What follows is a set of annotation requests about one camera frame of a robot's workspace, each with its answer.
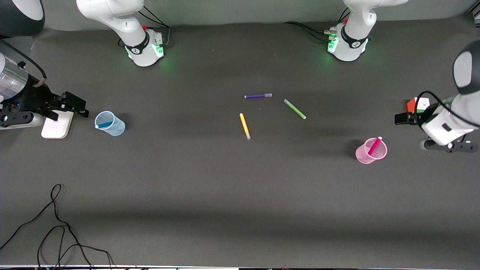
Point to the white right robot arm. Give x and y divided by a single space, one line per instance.
123 22

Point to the aluminium frame rail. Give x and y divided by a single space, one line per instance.
476 13

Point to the translucent blue cup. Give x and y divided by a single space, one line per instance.
117 129

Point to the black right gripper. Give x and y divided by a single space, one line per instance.
37 99

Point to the green marker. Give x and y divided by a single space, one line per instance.
294 109

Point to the translucent pink cup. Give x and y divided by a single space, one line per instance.
362 156

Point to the pink marker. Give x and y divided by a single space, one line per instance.
374 146

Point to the white stand base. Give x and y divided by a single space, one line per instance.
56 129

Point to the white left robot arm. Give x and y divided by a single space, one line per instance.
356 22

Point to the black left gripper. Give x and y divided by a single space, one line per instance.
418 116

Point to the colourful puzzle cube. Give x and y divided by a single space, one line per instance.
420 104

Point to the yellow marker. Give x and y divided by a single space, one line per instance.
244 125

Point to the blue marker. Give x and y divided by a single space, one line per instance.
105 124

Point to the purple marker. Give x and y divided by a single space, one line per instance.
257 96

